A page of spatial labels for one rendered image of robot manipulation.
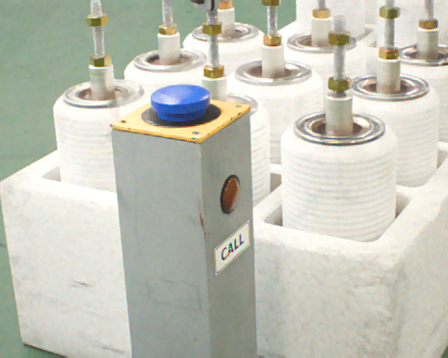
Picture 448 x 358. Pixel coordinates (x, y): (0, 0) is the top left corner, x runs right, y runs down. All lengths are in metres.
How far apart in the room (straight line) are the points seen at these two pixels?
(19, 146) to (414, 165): 0.79
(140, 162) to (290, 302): 0.21
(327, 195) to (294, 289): 0.08
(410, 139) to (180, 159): 0.31
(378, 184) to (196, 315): 0.20
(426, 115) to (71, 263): 0.35
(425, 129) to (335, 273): 0.19
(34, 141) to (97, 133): 0.68
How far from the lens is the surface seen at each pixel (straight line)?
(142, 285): 0.68
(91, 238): 0.88
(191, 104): 0.63
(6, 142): 1.55
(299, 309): 0.79
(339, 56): 0.77
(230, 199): 0.65
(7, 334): 1.03
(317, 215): 0.78
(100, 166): 0.88
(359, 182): 0.77
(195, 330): 0.68
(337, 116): 0.78
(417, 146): 0.88
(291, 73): 0.95
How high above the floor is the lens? 0.53
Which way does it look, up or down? 23 degrees down
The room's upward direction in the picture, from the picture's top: 2 degrees counter-clockwise
